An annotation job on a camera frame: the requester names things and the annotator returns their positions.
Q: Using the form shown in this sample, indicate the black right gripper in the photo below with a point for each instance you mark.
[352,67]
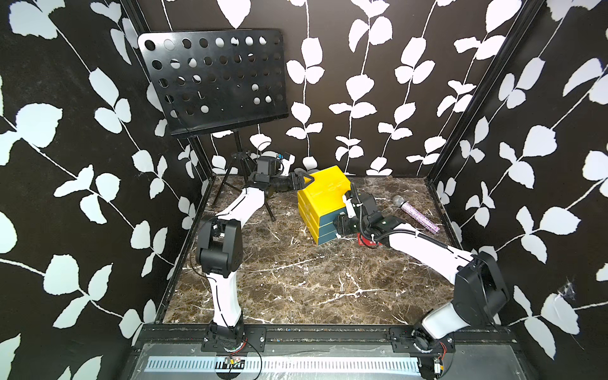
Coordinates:
[342,224]

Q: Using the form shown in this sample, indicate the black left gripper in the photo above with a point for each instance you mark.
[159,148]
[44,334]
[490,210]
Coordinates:
[299,181]

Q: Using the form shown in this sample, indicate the yellow teal drawer cabinet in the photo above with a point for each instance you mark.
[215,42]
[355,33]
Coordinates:
[321,202]

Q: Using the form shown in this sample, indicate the red postcard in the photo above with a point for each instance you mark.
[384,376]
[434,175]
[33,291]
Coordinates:
[362,241]

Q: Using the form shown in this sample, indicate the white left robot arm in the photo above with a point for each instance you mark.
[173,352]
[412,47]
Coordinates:
[220,250]

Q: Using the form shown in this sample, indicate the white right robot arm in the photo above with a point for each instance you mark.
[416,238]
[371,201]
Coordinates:
[480,291]

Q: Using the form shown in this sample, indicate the purple rhinestone microphone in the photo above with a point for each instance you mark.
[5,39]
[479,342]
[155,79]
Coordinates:
[400,202]

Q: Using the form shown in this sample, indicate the black perforated music stand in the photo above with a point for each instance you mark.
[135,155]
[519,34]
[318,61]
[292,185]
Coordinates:
[215,81]

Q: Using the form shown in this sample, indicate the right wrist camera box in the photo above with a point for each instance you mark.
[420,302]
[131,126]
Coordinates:
[368,204]

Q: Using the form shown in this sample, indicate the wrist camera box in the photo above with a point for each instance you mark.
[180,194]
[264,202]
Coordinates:
[368,204]
[268,166]

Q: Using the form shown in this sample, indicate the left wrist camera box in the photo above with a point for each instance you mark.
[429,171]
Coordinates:
[268,166]

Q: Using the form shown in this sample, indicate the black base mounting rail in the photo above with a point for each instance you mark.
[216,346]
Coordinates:
[399,338]

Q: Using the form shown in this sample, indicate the white slotted cable duct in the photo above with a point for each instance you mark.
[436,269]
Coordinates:
[282,364]

